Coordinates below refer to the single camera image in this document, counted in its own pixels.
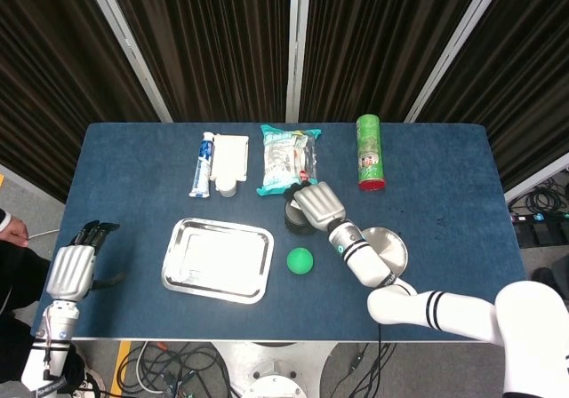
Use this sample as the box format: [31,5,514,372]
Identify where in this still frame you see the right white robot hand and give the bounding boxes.
[284,180,347,235]

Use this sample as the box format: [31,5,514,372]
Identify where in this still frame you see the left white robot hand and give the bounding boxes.
[45,220,125,302]

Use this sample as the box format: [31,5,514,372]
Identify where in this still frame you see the black cylindrical jar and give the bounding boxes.
[283,193,319,238]

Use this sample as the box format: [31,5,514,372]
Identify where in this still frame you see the green ball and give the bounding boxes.
[286,246,315,275]

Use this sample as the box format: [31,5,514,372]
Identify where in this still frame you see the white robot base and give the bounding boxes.
[212,342,339,398]

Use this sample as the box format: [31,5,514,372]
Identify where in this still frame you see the teal snack bag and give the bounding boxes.
[255,123,326,196]

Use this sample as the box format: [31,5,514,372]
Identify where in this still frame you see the bystander bare hand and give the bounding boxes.
[0,209,30,246]

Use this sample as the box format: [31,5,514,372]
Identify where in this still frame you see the green chips can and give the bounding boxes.
[355,113,387,193]

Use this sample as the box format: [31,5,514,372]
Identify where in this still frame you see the round steel plate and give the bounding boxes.
[358,227,409,283]

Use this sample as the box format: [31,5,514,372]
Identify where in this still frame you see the blue felt table cover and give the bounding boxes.
[31,122,525,342]

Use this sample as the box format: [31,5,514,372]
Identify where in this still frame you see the small white jar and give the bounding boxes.
[214,179,238,198]

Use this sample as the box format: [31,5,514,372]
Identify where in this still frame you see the white flat package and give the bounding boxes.
[209,133,250,184]

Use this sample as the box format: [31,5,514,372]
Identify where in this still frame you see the white black shoe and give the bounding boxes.
[75,369,112,398]

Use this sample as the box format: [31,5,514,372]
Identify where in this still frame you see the rectangular steel tray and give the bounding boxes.
[160,217,275,305]

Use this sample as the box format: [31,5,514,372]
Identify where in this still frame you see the blue white toothpaste tube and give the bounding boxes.
[188,131,216,199]

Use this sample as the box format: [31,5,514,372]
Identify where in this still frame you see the dark brown curtain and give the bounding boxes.
[104,0,294,123]
[0,0,162,203]
[300,0,490,123]
[417,0,569,193]

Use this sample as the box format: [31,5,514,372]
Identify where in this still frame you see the black power strip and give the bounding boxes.
[510,212,569,227]

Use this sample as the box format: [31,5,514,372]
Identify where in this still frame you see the tangled black floor cables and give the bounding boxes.
[117,342,235,398]

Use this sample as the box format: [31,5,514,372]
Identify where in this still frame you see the black cable with adapter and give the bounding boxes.
[344,342,397,398]

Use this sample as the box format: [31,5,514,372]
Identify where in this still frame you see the white partition post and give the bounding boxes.
[82,0,173,123]
[403,0,512,123]
[285,0,311,123]

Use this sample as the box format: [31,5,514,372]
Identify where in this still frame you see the coiled black cables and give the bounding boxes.
[510,178,569,215]

